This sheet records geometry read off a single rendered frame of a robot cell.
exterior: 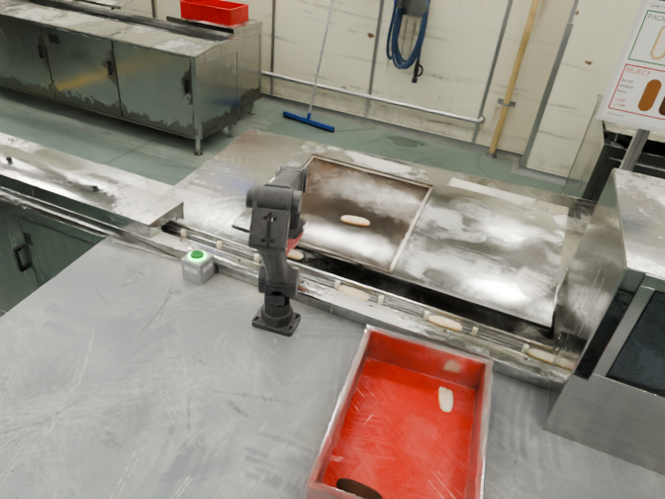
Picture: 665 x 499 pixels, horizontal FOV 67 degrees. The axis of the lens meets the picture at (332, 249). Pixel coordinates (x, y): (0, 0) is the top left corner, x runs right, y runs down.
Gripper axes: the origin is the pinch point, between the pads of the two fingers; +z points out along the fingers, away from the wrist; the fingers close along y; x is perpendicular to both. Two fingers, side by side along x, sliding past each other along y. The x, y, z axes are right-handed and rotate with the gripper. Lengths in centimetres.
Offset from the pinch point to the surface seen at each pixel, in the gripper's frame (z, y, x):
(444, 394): 10, 24, 56
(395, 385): 11, 26, 44
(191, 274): 8.1, 16.2, -23.9
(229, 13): -8, -289, -205
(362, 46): 14, -370, -109
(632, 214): -38, -2, 83
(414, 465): 11, 45, 55
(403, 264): 3.0, -15.9, 32.8
